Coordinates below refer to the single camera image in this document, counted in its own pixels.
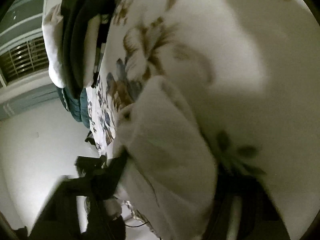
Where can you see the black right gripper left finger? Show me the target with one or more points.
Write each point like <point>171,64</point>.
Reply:
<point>59,217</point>

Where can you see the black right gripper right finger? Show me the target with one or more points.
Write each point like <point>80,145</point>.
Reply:
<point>259,218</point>

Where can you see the beige long-sleeve shirt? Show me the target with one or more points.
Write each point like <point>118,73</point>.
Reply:
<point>170,175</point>

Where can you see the black clothes on box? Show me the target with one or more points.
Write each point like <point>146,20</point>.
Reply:
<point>88,165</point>

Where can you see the black folded clothes stack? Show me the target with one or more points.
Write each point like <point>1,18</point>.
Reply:
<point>76,15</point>

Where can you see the dark green quilt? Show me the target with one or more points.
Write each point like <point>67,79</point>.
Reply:
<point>78,108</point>

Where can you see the green left curtain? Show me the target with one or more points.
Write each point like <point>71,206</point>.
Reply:
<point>27,101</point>

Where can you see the green curtain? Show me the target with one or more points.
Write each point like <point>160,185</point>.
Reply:
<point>27,101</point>
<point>22,17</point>

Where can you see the floral bed sheet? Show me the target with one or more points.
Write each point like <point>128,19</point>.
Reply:
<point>249,71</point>

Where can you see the window with metal grille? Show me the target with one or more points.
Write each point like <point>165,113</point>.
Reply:
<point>25,59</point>

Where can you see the white folded garment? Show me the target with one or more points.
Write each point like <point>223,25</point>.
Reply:
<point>52,29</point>

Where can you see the green right curtain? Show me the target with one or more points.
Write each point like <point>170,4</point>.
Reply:
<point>22,17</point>

